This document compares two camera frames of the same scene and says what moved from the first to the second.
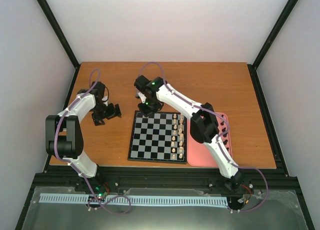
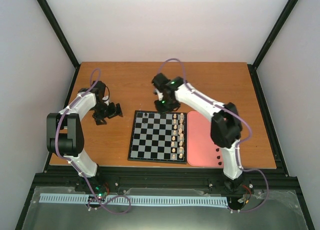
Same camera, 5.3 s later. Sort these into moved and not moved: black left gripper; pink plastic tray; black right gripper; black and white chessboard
Moved: black right gripper
Not moved: black left gripper; pink plastic tray; black and white chessboard
